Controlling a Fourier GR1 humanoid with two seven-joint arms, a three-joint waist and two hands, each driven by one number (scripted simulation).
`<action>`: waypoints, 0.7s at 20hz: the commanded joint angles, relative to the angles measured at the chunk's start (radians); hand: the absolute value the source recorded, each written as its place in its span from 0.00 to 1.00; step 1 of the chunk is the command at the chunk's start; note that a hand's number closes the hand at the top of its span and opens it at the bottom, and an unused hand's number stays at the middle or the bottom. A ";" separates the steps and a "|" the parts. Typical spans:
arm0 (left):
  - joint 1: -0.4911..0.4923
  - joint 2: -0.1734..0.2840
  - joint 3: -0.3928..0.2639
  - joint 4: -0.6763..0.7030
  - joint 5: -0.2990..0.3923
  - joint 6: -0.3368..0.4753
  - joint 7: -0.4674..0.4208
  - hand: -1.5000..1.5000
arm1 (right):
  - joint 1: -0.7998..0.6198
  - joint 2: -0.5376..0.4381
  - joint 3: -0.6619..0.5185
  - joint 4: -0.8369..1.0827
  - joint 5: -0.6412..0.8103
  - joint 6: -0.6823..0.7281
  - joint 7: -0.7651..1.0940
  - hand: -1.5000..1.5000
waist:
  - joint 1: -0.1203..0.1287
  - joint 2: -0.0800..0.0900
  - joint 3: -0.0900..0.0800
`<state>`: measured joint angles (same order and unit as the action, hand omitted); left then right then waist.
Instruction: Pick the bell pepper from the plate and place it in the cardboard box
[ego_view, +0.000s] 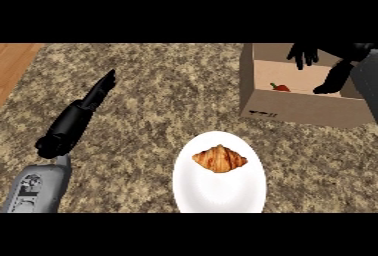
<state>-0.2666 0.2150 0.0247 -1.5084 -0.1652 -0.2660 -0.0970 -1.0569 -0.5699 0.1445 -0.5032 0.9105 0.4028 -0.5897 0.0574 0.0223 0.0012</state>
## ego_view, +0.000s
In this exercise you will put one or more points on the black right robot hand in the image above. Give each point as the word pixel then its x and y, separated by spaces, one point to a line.
pixel 339 75

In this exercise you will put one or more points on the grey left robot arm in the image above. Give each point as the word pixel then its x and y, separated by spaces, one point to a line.
pixel 37 190

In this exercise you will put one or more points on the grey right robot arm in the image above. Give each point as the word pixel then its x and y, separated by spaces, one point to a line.
pixel 367 86

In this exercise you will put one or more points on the brown cardboard box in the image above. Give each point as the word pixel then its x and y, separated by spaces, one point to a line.
pixel 299 103

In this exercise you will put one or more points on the red bell pepper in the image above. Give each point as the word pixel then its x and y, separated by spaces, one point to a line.
pixel 280 87

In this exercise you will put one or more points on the white plate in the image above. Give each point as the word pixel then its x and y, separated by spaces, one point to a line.
pixel 218 181

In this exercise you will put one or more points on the brown croissant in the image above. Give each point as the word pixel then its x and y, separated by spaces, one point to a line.
pixel 218 159

